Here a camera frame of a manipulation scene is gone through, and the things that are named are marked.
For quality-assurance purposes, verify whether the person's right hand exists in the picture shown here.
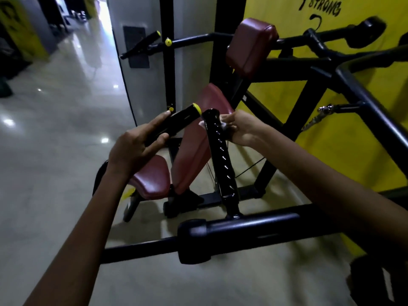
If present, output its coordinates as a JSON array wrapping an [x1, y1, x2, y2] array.
[[220, 110, 270, 148]]

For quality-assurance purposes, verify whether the person's left hand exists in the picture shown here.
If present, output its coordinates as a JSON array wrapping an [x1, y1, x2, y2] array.
[[107, 110, 172, 181]]

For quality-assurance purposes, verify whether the white wiping cloth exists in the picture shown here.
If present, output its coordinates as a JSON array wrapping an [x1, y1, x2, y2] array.
[[198, 120, 229, 132]]

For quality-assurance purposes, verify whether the black handle with yellow cap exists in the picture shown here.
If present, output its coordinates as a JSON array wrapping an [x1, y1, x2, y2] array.
[[145, 103, 203, 147]]

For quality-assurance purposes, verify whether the person's right forearm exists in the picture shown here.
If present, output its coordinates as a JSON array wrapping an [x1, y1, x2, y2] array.
[[253, 126, 408, 262]]

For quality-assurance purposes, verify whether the person's left forearm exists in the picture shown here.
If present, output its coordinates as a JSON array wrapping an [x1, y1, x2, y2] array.
[[24, 164, 135, 306]]

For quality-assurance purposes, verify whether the maroon backrest pad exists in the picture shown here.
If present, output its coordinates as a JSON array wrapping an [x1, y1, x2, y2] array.
[[170, 83, 235, 196]]

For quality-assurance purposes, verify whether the maroon seat pad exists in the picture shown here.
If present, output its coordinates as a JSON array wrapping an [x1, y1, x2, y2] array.
[[129, 154, 171, 201]]

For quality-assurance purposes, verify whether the maroon chest pad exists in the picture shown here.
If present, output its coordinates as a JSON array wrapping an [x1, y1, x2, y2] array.
[[225, 18, 280, 79]]

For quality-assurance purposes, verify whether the silver carabiner clip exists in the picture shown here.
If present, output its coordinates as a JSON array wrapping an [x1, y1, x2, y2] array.
[[301, 104, 336, 132]]

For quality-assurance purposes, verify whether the black foam roller bar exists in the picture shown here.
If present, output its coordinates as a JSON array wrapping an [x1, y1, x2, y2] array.
[[100, 204, 346, 265]]

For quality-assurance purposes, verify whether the black foam roller end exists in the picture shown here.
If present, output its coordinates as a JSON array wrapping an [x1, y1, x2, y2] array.
[[346, 16, 387, 49]]

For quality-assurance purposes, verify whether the yellow printed standing banner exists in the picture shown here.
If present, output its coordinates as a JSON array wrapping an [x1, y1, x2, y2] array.
[[0, 0, 49, 61]]

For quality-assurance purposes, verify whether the black adjustment post with holes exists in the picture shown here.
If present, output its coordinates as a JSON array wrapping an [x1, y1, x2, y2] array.
[[202, 108, 243, 220]]

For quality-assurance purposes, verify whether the thin black cable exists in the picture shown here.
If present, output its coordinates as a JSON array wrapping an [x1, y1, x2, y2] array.
[[235, 157, 266, 179]]

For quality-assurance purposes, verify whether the black handle with yellow tip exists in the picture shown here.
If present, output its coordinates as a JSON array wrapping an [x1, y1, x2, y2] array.
[[119, 30, 162, 60]]

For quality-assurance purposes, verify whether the black gym machine frame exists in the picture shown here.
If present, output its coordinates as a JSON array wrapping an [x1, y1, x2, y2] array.
[[92, 16, 408, 306]]

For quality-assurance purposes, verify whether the black wall plate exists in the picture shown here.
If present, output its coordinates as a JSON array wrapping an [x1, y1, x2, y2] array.
[[123, 25, 150, 69]]

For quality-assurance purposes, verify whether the yellow wall banner with lettering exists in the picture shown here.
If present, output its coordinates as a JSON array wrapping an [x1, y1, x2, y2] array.
[[236, 0, 408, 259]]

